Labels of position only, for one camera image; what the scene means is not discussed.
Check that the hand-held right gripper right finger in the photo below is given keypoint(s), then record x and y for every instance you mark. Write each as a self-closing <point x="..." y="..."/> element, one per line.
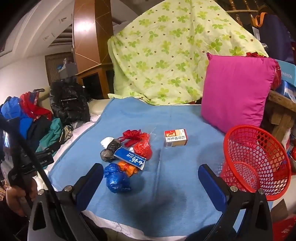
<point x="211" y="185"/>

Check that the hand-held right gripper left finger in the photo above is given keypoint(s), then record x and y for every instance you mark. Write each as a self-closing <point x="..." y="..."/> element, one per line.
<point x="92" y="180"/>

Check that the blue plastic bag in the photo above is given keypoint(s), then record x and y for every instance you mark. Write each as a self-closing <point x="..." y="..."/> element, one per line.
<point x="115" y="179"/>

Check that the grey black plastic bag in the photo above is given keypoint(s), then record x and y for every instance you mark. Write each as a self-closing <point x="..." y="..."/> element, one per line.
<point x="108" y="153"/>

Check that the orange plastic bag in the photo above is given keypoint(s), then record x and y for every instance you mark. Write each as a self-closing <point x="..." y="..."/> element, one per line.
<point x="128" y="168"/>

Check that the blue white toothpaste box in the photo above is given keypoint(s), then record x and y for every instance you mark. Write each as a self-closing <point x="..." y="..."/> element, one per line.
<point x="128" y="158"/>

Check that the white cloth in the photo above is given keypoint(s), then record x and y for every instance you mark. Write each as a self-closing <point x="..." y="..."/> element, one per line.
<point x="106" y="141"/>

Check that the red ribbon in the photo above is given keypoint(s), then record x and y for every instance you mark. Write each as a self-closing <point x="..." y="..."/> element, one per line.
<point x="130" y="136"/>

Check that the small orange white box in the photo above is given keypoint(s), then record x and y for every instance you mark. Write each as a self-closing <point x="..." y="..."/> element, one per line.
<point x="174" y="139"/>

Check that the red plastic bag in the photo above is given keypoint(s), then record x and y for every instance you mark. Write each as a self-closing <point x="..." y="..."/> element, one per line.
<point x="143" y="149"/>

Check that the red plastic basket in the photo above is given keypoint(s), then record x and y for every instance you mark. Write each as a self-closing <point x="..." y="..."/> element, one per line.
<point x="266" y="148"/>

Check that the person's left hand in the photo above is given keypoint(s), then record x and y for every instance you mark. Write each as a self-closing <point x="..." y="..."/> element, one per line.
<point x="13" y="197"/>

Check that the black garment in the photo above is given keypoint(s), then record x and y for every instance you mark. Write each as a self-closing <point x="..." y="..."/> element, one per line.
<point x="40" y="129"/>

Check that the green jacket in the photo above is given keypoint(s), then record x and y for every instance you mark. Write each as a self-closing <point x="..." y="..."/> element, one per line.
<point x="50" y="134"/>

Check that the blue blanket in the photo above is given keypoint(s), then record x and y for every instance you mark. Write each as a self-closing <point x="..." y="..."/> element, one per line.
<point x="173" y="185"/>

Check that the blue jacket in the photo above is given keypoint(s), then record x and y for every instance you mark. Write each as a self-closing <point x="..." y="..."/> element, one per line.
<point x="20" y="120"/>

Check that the dark patterned garment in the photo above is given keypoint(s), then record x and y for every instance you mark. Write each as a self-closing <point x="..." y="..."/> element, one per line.
<point x="67" y="133"/>

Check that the red garment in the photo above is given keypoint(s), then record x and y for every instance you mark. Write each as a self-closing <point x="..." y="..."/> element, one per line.
<point x="32" y="106"/>

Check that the cream cushion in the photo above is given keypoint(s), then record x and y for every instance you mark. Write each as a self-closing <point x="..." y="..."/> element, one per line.
<point x="98" y="107"/>

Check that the black puffer jacket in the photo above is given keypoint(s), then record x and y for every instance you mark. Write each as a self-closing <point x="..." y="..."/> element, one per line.
<point x="67" y="102"/>

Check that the red paper shopping bag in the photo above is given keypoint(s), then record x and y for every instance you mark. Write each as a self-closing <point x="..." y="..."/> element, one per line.
<point x="284" y="229"/>

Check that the pink pillow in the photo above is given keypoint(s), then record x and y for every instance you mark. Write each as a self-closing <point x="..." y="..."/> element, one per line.
<point x="233" y="92"/>

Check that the brown wooden door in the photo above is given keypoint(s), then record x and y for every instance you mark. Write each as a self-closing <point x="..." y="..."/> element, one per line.
<point x="52" y="64"/>

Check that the grey box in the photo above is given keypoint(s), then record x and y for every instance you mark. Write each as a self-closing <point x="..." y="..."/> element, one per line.
<point x="67" y="68"/>

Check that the wooden cabinet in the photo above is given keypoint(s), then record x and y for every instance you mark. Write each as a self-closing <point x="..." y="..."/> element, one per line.
<point x="92" y="71"/>

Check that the blue white packet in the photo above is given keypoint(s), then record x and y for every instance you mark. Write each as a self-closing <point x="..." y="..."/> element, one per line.
<point x="289" y="90"/>

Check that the shiny red bag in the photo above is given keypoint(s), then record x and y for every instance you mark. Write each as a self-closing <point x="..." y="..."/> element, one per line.
<point x="276" y="76"/>

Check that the blue cardboard box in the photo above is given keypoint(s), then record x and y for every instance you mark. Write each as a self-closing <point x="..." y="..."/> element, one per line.
<point x="288" y="74"/>

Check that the green clover print quilt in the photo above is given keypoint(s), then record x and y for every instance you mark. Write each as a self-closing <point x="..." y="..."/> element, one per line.
<point x="173" y="46"/>

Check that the wooden stair railing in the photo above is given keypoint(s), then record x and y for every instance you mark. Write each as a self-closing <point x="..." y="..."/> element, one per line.
<point x="245" y="10"/>

